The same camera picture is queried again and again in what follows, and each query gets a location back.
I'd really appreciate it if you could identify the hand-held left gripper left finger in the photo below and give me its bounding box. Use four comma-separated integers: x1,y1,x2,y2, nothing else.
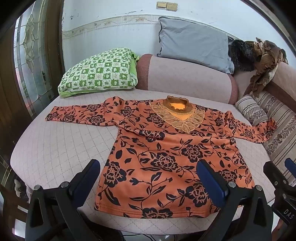
25,159,101,241

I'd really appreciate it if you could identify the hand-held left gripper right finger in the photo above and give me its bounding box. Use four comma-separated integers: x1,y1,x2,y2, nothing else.
196,159,274,241

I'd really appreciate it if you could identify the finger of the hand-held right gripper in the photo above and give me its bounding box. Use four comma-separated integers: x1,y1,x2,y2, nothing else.
284,158,296,174
263,161,289,193

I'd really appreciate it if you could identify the orange black floral shirt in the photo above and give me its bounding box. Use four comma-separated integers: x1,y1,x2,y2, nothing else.
45,95,278,219

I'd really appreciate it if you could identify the striped floral blanket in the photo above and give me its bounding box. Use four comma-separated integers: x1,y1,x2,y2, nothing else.
254,91,296,168

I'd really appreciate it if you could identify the dark wooden furniture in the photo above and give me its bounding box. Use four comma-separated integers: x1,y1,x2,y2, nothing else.
0,183,30,234

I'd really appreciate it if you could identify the pink brown sofa armrest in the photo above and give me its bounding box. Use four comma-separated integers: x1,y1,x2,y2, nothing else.
264,61,296,109

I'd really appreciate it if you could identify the pink rolled bolster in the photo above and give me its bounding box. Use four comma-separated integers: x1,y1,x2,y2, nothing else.
135,54,238,105

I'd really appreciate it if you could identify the brown ruffled cloth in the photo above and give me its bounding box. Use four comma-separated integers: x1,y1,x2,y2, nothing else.
245,37,289,98

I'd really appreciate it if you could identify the green white checked pillow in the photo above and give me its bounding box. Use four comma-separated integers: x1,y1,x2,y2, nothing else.
57,47,140,99

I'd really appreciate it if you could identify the dark fur garment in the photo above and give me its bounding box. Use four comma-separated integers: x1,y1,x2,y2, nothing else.
228,39,263,72

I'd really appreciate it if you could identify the wooden door with patterned glass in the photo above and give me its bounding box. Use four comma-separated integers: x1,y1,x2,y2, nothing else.
0,0,65,139

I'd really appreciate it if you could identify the grey pillow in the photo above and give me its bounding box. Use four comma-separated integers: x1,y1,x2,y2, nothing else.
157,17,235,75

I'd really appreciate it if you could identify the black cable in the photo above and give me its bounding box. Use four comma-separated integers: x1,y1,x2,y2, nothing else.
120,233,169,241

